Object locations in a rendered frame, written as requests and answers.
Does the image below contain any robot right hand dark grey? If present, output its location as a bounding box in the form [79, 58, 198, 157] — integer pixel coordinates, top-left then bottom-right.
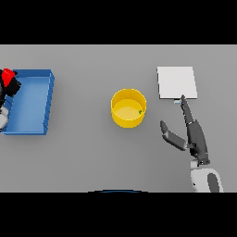
[159, 94, 211, 166]

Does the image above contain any red beaker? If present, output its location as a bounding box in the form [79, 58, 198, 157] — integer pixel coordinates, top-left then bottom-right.
[1, 68, 17, 88]

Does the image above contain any pale square scale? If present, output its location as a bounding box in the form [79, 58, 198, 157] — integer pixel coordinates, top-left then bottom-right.
[156, 66, 198, 105]

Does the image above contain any yellow bowl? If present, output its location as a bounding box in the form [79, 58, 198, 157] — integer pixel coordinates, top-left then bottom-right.
[110, 88, 148, 129]

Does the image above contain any robot left hand dark grey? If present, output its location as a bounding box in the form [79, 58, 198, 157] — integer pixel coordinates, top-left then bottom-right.
[0, 69, 22, 108]

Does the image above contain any blue tray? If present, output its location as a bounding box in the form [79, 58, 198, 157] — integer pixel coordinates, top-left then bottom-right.
[1, 69, 56, 136]

